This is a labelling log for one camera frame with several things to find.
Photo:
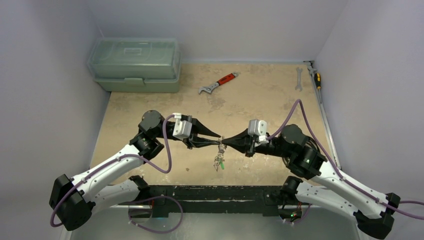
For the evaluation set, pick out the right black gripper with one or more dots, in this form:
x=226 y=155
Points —
x=250 y=143

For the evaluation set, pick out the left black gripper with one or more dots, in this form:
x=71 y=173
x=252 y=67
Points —
x=198 y=142

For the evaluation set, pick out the large perforated metal keyring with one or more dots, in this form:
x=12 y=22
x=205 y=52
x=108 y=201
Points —
x=220 y=155

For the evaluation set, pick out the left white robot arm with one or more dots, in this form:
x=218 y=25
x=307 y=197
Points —
x=74 y=199

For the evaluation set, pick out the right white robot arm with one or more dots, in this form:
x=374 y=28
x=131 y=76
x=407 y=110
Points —
x=319 y=182

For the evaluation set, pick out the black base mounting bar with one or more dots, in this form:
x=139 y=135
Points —
x=268 y=201

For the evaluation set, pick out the silver open end wrench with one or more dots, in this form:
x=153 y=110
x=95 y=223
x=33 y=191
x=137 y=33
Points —
x=298 y=86

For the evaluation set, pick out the yellow black screwdriver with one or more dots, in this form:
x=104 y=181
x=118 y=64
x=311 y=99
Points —
x=317 y=81

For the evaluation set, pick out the green plastic toolbox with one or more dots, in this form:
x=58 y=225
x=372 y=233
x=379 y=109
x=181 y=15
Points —
x=136 y=65

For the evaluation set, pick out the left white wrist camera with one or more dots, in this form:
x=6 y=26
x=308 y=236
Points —
x=183 y=126

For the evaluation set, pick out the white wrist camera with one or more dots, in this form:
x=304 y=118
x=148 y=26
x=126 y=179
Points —
x=183 y=126
x=257 y=129

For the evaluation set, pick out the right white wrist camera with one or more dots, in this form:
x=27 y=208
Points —
x=257 y=129

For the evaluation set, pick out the red handled adjustable wrench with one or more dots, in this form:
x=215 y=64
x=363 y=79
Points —
x=209 y=89

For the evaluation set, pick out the aluminium frame rail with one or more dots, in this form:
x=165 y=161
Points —
x=330 y=142

